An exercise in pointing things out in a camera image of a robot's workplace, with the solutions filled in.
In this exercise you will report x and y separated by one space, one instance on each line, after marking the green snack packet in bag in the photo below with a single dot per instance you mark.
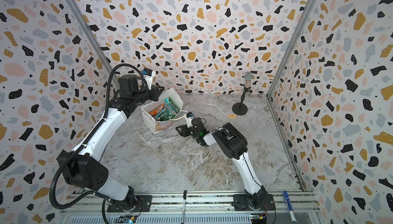
169 112

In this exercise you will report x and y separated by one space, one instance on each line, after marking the right circuit board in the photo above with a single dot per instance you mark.
258 218

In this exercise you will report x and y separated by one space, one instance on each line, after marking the white paper bag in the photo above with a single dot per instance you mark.
157 127

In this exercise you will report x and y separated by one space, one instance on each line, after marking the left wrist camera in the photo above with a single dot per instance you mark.
148 75

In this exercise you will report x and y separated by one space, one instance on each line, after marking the orange snack packet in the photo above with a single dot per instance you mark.
157 110

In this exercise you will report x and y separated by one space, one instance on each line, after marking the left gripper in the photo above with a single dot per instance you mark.
156 92

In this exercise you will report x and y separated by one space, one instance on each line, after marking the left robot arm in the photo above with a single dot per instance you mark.
82 168

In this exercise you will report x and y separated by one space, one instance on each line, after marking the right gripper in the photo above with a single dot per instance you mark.
185 130

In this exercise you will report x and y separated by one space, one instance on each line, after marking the black and silver pen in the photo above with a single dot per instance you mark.
184 207

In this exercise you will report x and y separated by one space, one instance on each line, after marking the small wooden block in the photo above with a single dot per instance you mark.
232 116

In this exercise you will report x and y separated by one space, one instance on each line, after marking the silver microphone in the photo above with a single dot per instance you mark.
248 76

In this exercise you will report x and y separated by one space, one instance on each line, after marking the circuit board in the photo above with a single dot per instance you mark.
127 219
258 218

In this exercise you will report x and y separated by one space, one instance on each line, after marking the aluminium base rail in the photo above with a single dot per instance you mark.
202 207

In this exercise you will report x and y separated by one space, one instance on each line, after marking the left circuit board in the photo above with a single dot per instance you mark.
127 219

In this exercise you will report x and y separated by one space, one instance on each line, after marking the black microphone stand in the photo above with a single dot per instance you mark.
240 108

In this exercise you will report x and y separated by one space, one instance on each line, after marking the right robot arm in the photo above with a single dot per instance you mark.
234 146

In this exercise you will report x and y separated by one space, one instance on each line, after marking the blue marker pen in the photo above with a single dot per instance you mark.
290 207

